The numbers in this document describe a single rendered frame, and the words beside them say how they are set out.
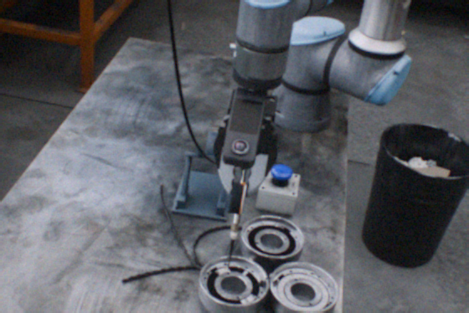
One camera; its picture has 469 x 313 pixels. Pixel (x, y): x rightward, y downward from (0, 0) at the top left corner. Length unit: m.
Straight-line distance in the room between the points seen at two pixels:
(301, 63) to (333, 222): 0.37
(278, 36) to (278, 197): 0.39
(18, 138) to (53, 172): 1.57
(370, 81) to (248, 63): 0.49
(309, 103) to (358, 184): 1.35
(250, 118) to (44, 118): 2.11
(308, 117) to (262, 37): 0.59
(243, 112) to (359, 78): 0.48
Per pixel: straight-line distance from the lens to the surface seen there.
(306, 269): 1.03
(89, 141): 1.32
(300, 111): 1.41
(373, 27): 1.29
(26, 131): 2.84
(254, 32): 0.84
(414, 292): 2.31
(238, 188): 0.97
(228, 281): 1.01
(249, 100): 0.89
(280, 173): 1.15
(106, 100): 1.46
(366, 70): 1.30
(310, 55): 1.35
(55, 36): 3.07
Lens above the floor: 1.53
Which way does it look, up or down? 34 degrees down
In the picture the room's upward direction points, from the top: 8 degrees clockwise
